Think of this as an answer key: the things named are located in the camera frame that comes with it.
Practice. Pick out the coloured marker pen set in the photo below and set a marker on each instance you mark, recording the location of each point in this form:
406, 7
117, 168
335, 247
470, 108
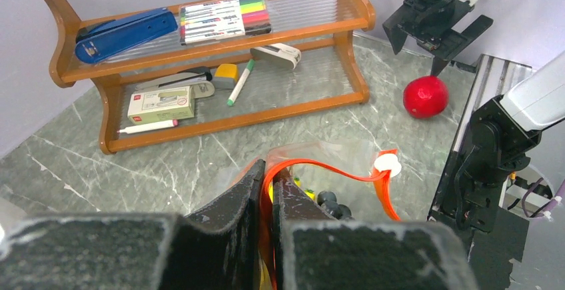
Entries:
223, 19

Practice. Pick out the yellow grey eraser block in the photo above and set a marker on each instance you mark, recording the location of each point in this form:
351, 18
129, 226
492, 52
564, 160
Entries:
226, 76

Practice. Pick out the orange wooden shelf rack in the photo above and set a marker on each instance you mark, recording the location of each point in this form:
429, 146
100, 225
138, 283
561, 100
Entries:
314, 24

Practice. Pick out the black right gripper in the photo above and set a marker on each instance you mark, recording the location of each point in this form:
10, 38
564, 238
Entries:
430, 19

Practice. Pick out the yellow banana bunch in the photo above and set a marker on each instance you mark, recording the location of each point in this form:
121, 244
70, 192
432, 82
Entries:
304, 188

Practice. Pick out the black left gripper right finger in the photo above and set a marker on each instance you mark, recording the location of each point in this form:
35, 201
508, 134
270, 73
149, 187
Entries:
315, 251

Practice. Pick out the red apple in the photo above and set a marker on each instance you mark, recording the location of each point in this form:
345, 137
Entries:
425, 97

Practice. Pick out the white pen on shelf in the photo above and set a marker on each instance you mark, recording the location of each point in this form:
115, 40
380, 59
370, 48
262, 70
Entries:
242, 80

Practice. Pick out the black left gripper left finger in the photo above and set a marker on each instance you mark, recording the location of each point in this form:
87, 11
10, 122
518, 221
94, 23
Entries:
214, 247

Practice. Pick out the grey white stapler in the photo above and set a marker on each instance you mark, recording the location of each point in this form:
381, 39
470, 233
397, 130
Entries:
200, 78

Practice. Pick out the white correction tape dispenser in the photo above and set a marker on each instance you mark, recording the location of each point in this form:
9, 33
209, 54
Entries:
279, 54

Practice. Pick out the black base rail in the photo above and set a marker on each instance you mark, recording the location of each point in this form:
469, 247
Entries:
487, 148

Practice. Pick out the blue stapler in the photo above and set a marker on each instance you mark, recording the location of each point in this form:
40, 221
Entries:
100, 41

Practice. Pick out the white pink pen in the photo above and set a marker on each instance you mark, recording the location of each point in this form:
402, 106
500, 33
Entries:
149, 127

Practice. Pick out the white green box lower shelf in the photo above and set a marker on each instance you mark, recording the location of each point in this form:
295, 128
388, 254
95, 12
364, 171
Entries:
161, 105

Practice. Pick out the black grape bunch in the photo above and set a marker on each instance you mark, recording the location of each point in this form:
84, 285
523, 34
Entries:
327, 200

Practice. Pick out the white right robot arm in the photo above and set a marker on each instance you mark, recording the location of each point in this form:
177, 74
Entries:
534, 104

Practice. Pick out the clear zip bag orange zipper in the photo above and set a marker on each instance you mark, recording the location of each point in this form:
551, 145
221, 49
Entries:
344, 168

